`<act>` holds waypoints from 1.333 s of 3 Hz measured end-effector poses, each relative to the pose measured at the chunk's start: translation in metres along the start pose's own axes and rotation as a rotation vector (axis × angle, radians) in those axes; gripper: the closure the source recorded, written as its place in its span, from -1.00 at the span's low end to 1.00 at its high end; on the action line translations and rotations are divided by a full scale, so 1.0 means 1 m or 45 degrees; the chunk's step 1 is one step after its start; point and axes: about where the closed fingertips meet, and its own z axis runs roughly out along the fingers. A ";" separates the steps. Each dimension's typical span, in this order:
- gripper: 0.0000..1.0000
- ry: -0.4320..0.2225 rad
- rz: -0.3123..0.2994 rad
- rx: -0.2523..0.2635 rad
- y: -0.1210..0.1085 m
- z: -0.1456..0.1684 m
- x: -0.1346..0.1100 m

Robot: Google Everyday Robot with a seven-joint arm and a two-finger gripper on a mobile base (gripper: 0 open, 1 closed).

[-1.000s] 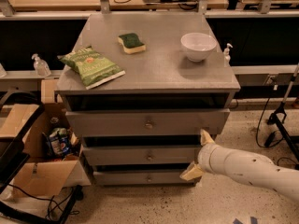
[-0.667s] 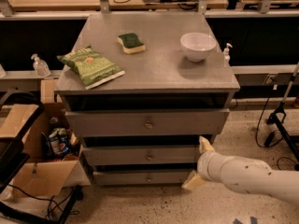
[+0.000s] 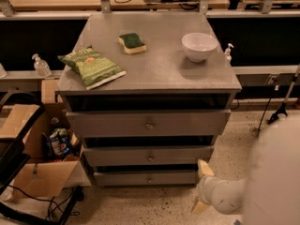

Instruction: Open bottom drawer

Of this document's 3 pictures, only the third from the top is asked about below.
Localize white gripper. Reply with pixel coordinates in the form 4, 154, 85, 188
191, 159, 246, 215

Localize grey bottom drawer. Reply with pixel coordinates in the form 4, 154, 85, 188
94, 170, 198, 187

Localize grey drawer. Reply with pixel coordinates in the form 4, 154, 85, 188
83, 145, 214, 166
67, 110, 231, 138
94, 170, 198, 187

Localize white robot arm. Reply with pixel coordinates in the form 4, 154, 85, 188
192, 114, 300, 225

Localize grey middle drawer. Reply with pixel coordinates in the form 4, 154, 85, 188
83, 145, 214, 166

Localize grey top drawer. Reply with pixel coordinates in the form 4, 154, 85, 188
67, 110, 231, 138

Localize grey drawer cabinet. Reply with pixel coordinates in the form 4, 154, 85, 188
56, 12, 241, 173

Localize open cardboard box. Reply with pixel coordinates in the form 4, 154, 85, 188
0, 96, 92, 199

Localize black tripod stand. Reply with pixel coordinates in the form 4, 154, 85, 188
268, 65, 300, 124

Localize small pump bottle right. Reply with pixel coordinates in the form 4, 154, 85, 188
224, 43, 234, 63

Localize white bowl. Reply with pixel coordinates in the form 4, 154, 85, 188
182, 33, 218, 62

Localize snack packages in box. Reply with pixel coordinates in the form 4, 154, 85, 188
43, 128, 76, 158

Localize green yellow sponge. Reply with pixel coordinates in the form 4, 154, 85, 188
118, 33, 146, 54

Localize green chip bag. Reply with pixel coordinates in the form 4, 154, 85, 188
59, 47, 127, 90

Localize clear sanitizer bottle left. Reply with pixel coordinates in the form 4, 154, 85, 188
32, 53, 52, 77

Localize black floor cable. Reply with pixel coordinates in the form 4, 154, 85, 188
251, 75, 279, 139

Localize black cart frame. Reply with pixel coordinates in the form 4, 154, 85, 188
0, 90, 83, 225

